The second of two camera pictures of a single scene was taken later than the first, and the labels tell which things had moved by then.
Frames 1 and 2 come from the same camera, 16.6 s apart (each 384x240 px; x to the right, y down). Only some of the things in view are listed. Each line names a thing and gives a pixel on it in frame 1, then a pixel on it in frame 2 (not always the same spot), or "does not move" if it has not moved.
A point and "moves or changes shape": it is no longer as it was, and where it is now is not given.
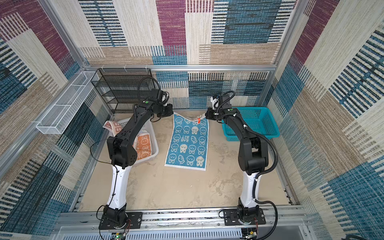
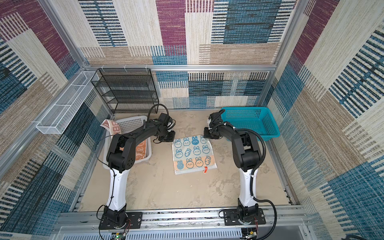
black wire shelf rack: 122,89 does not move
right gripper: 208,114 -> 206,135
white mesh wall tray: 52,122 does not move
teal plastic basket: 259,118 does not move
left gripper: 170,112 -> 172,132
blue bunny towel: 188,142 moves or changes shape
